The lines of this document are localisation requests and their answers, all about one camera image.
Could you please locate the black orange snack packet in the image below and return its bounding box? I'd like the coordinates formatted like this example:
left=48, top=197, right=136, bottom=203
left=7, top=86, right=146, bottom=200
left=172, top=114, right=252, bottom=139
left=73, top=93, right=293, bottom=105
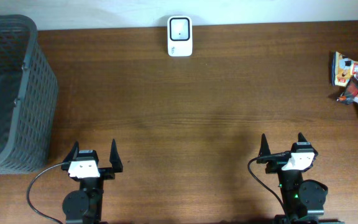
left=336, top=74, right=358, bottom=105

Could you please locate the grey plastic mesh basket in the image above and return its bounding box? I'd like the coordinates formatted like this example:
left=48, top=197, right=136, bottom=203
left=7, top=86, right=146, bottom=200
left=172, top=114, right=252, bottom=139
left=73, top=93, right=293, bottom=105
left=0, top=15, right=59, bottom=174

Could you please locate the cream chocolate chip bag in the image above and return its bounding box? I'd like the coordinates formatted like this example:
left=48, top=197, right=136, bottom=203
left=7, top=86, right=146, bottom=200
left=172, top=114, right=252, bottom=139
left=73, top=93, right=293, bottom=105
left=331, top=52, right=358, bottom=87

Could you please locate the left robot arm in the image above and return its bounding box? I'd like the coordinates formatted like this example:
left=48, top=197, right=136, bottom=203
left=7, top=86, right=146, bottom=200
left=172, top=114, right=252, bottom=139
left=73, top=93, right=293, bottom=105
left=61, top=140, right=123, bottom=224

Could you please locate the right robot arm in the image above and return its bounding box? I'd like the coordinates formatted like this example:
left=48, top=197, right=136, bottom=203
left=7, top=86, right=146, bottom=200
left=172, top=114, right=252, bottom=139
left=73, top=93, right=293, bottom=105
left=247, top=133, right=340, bottom=224

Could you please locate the white barcode scanner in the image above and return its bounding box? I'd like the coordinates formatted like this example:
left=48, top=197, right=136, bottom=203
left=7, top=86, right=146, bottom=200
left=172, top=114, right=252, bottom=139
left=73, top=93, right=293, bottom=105
left=167, top=16, right=193, bottom=57

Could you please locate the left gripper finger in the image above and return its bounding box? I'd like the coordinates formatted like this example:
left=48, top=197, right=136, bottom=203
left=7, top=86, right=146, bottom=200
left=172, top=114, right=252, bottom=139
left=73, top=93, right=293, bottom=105
left=109, top=139, right=123, bottom=173
left=63, top=141, right=79, bottom=162

